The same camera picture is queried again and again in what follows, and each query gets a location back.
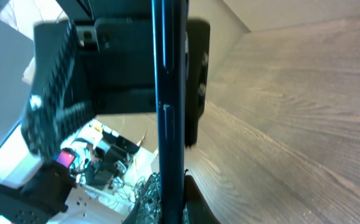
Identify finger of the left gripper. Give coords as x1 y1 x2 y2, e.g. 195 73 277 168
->
184 19 211 147
21 21 96 162

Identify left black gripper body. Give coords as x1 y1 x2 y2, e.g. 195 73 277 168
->
57 0 156 114

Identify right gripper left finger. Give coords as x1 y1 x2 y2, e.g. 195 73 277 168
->
122 173 161 224

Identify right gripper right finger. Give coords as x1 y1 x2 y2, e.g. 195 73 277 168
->
182 169 220 224

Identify blue Samsung Galaxy smartphone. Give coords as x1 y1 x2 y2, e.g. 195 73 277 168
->
151 0 187 223

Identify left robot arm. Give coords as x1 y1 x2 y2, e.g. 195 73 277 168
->
0 0 217 223

